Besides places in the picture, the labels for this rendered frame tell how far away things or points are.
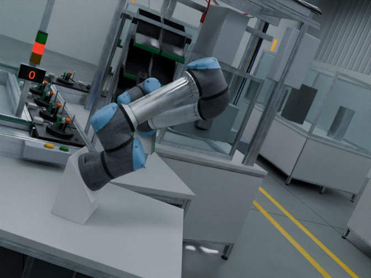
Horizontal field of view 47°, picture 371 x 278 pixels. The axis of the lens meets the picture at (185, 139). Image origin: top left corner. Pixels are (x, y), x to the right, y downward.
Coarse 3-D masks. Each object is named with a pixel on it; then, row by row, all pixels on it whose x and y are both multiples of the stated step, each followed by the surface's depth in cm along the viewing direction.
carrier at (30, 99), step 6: (30, 96) 260; (36, 96) 256; (48, 96) 256; (30, 102) 250; (36, 102) 252; (42, 102) 252; (54, 102) 262; (48, 108) 252; (60, 108) 262; (66, 114) 254
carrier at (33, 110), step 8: (32, 104) 239; (56, 104) 236; (64, 104) 241; (32, 112) 233; (40, 112) 233; (48, 112) 237; (32, 120) 222; (48, 120) 229; (56, 120) 233; (72, 128) 233
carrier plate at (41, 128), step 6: (36, 126) 212; (42, 126) 216; (36, 132) 206; (42, 132) 207; (48, 132) 210; (78, 132) 228; (42, 138) 202; (48, 138) 203; (54, 138) 205; (60, 138) 208; (66, 138) 211; (72, 138) 215; (78, 138) 218; (72, 144) 209; (78, 144) 210; (84, 144) 214
